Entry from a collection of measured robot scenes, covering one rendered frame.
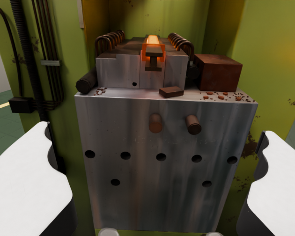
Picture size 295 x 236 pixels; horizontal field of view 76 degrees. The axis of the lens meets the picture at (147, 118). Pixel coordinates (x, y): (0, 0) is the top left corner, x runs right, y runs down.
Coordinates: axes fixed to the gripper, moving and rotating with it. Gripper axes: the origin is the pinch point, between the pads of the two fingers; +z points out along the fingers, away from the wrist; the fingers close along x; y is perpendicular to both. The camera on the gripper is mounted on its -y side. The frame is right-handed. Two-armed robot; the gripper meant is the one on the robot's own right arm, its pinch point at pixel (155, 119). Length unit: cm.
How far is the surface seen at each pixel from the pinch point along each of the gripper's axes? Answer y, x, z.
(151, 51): -1.3, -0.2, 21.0
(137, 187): 34.0, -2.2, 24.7
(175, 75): 5.1, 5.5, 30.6
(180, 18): -7, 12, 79
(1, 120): 100, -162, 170
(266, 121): 23, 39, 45
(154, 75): 5.3, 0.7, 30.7
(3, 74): 76, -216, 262
